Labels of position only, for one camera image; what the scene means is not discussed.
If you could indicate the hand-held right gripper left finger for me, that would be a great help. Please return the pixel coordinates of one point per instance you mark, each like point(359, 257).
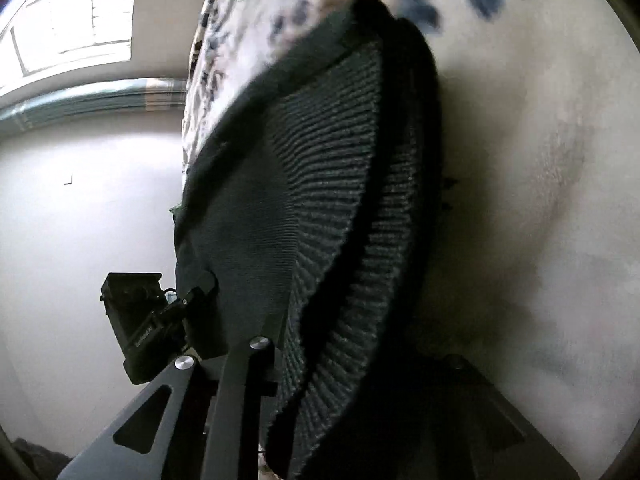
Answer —
point(240, 385)

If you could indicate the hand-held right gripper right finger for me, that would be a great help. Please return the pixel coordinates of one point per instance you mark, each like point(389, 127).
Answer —
point(480, 410)

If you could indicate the dark cloth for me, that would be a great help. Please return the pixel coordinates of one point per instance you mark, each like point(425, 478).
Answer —
point(37, 460)

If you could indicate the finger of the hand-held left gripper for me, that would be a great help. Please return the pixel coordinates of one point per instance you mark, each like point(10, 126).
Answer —
point(202, 320)

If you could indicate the floral bed sheet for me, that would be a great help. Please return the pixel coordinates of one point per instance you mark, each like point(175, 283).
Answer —
point(525, 135)

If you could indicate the dark striped sweater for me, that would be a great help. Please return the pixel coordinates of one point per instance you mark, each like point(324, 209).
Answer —
point(310, 185)

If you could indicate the narrow teal curtain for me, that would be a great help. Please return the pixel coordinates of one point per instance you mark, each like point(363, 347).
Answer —
point(100, 102)

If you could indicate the window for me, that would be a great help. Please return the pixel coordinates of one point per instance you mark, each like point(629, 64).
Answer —
point(75, 20)

